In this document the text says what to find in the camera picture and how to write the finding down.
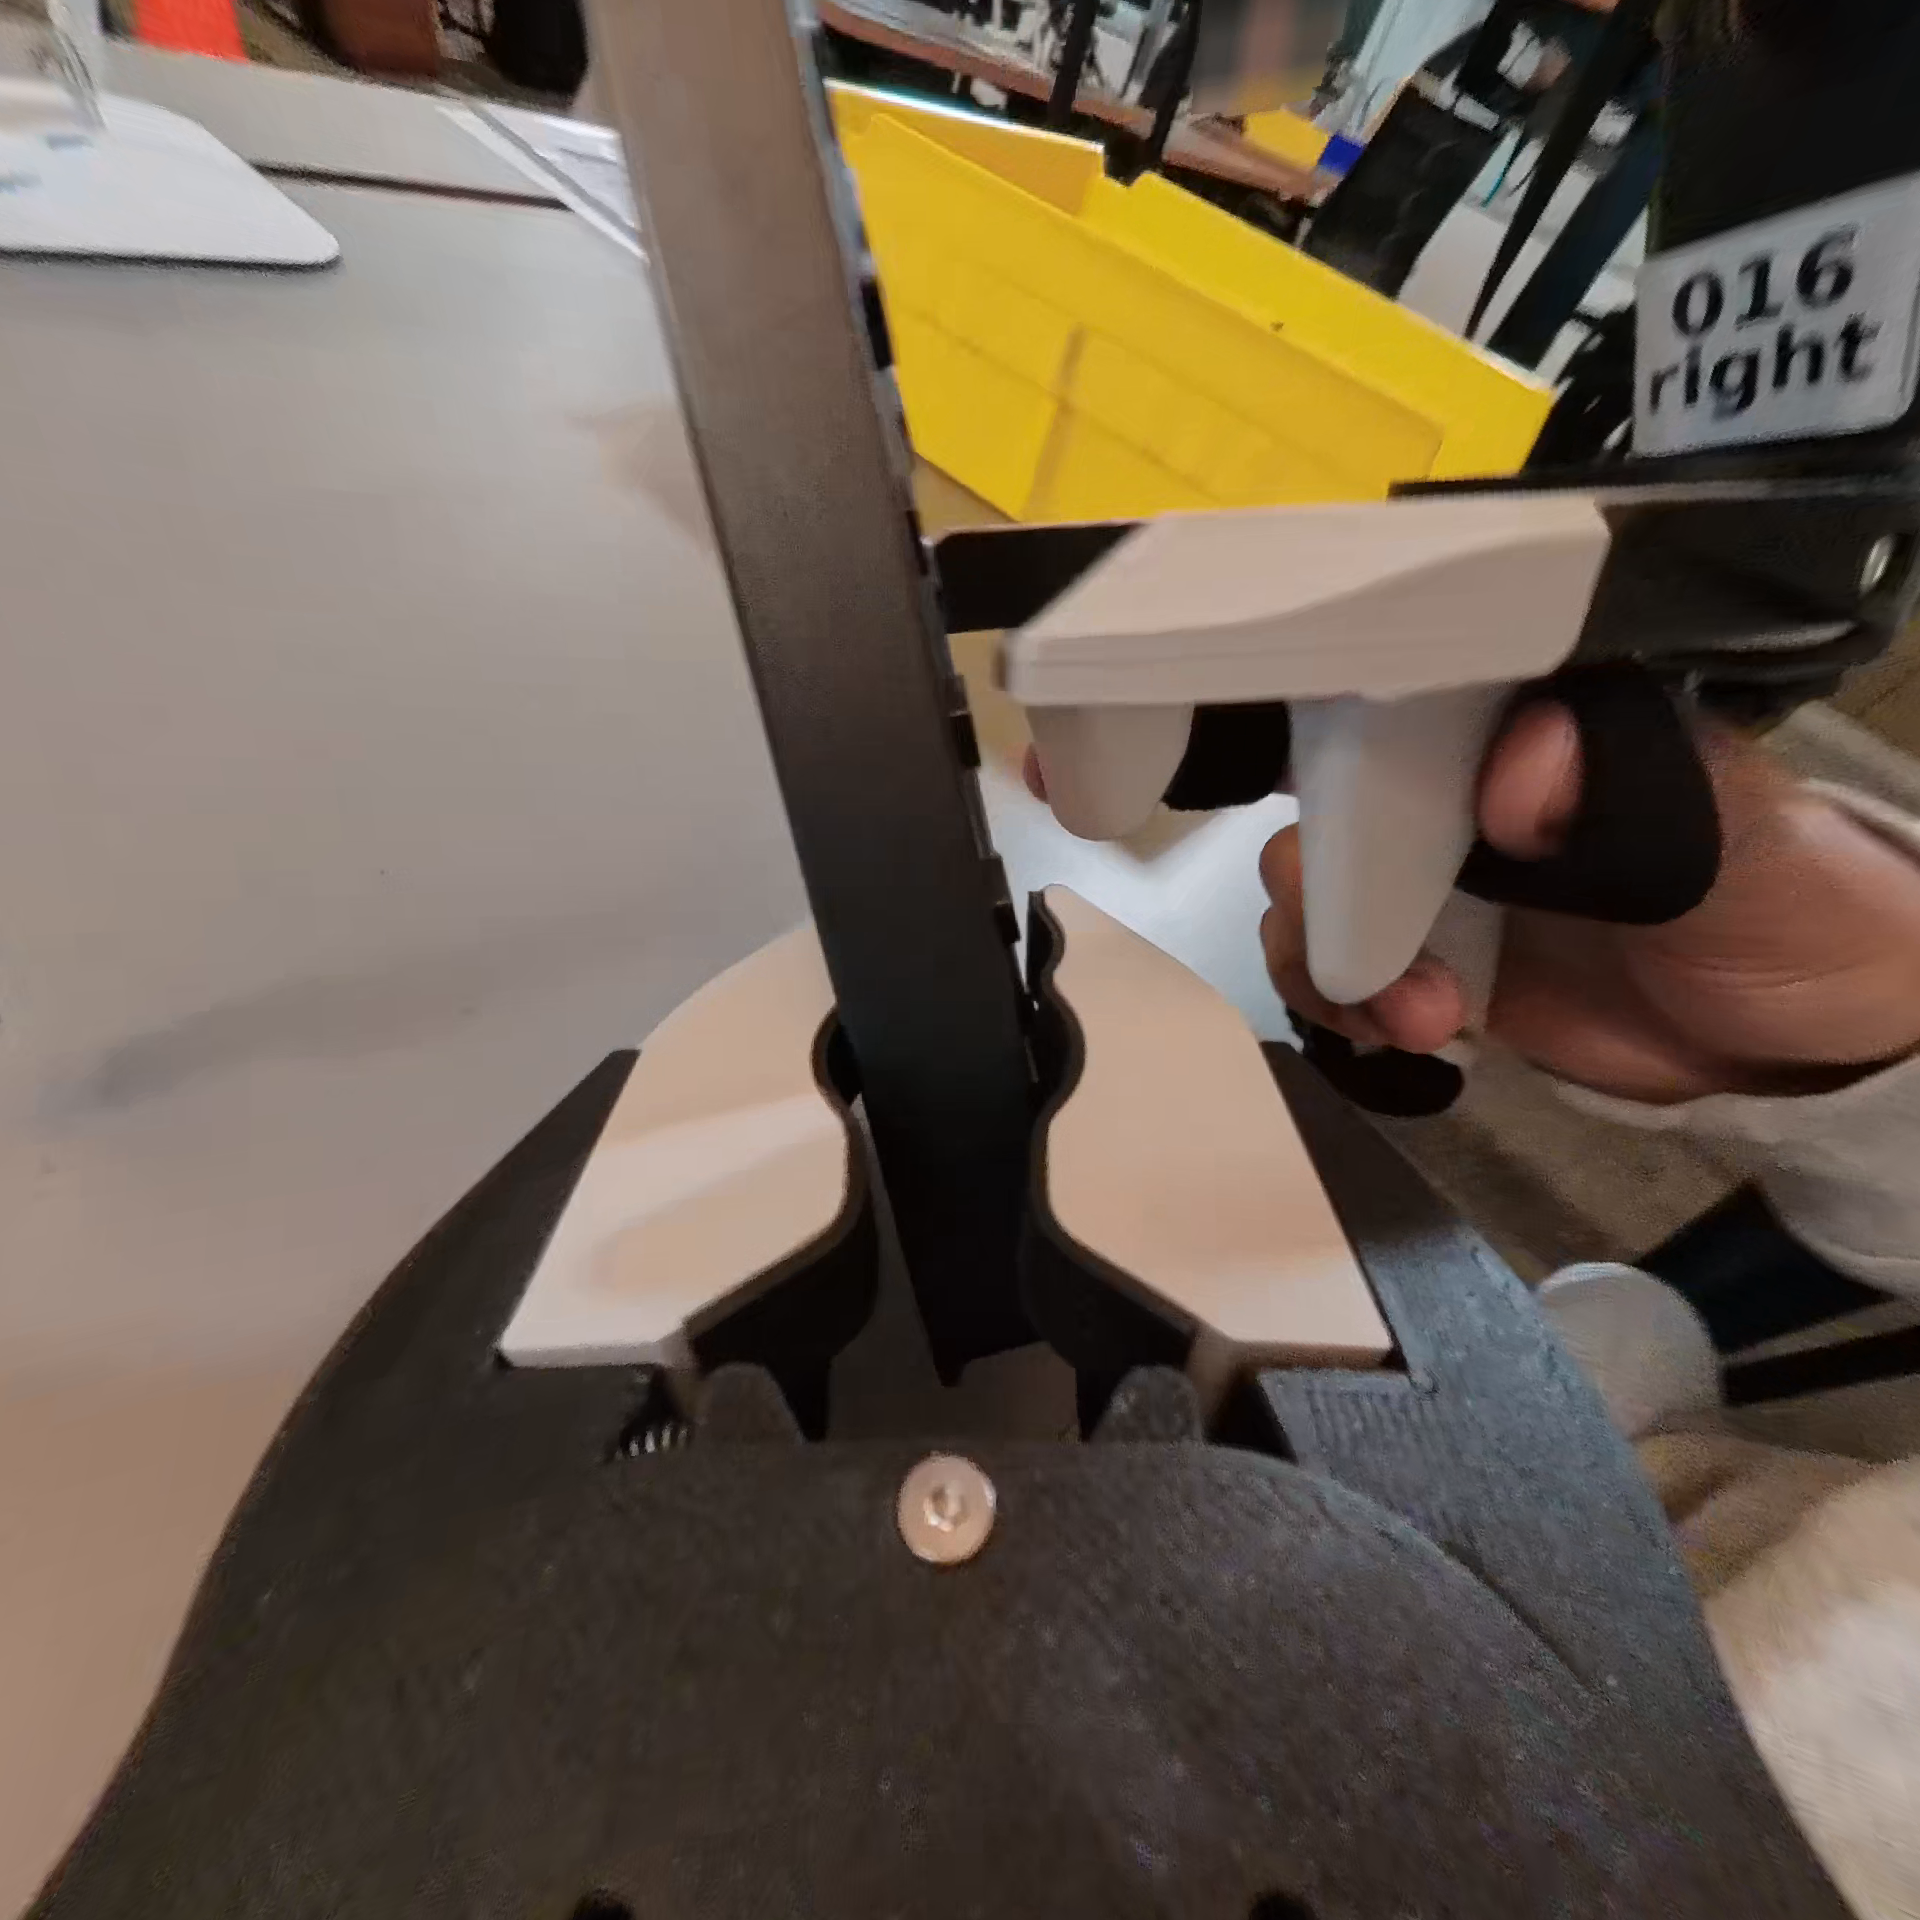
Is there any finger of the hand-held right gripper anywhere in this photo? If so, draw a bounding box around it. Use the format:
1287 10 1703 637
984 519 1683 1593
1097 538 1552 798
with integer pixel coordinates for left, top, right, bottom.
929 519 1153 637
1000 495 1617 711

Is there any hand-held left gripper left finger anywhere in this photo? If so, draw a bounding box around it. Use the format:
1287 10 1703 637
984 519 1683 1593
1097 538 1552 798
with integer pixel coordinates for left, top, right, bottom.
496 918 882 1373

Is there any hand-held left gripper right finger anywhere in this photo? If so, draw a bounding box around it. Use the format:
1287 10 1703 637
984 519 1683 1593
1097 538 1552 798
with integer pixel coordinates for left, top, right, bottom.
1022 882 1392 1369

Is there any black usb hub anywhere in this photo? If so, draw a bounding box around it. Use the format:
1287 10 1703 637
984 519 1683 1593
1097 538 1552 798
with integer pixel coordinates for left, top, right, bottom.
584 0 1041 1391

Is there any large yellow bin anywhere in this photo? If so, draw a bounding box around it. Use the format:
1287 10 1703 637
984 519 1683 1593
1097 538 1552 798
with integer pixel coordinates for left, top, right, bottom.
823 79 1567 531

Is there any person's right hand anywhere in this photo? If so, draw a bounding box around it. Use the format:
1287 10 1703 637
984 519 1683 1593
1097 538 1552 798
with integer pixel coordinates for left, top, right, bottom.
1018 694 1920 1116

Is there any white paper sheet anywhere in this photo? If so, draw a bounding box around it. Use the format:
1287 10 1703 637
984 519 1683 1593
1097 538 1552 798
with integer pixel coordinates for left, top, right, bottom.
440 94 650 261

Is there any person's grey sweatshirt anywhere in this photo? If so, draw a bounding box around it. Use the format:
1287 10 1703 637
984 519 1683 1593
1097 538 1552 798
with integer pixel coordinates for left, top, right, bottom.
1544 1257 1920 1920

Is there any white stand base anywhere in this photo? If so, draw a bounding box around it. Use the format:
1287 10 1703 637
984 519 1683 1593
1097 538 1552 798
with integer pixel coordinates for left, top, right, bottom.
0 71 343 275

